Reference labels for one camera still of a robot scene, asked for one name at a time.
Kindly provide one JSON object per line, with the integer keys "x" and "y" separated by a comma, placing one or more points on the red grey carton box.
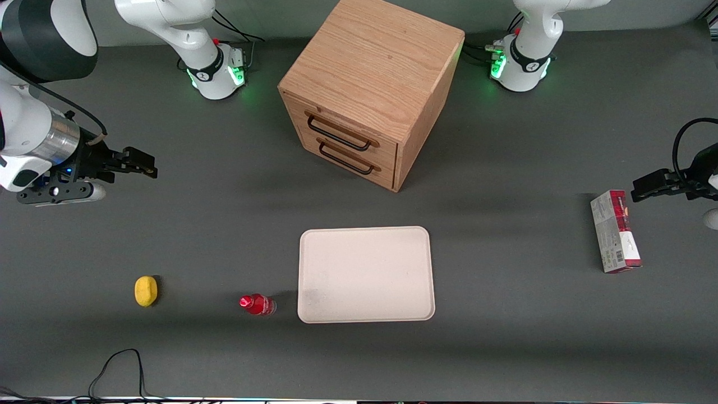
{"x": 614, "y": 233}

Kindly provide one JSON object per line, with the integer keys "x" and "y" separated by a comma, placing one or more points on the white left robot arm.
{"x": 527, "y": 56}

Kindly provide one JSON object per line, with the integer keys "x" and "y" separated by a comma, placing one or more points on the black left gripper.
{"x": 697, "y": 175}

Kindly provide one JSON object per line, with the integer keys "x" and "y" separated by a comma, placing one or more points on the wooden drawer cabinet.
{"x": 376, "y": 62}

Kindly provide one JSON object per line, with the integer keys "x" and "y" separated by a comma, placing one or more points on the beige rectangular tray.
{"x": 367, "y": 275}

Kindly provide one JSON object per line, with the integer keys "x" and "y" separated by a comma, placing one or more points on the red coke bottle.
{"x": 257, "y": 304}

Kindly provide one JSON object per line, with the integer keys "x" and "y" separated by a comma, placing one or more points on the yellow lemon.
{"x": 146, "y": 291}

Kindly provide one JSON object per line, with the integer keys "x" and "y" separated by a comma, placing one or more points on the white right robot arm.
{"x": 33, "y": 129}

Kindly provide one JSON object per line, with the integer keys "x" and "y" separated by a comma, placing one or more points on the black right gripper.
{"x": 91, "y": 161}

